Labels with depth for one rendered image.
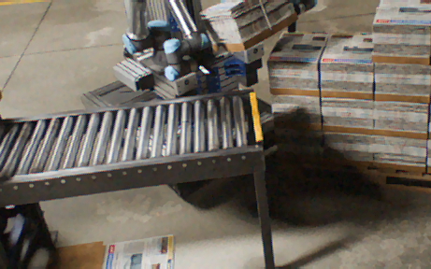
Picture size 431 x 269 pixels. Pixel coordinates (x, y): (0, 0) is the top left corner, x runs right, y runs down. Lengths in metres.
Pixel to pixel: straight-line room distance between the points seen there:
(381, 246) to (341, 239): 0.21
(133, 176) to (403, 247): 1.46
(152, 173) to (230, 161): 0.34
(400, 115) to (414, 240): 0.66
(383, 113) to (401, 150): 0.26
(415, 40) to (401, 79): 0.24
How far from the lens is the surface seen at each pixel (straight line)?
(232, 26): 2.98
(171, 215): 3.64
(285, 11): 3.14
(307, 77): 3.32
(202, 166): 2.69
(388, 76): 3.25
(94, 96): 4.53
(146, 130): 2.93
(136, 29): 3.26
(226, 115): 2.92
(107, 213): 3.79
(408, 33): 3.13
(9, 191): 2.88
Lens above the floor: 2.36
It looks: 31 degrees down
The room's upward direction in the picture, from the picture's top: 6 degrees counter-clockwise
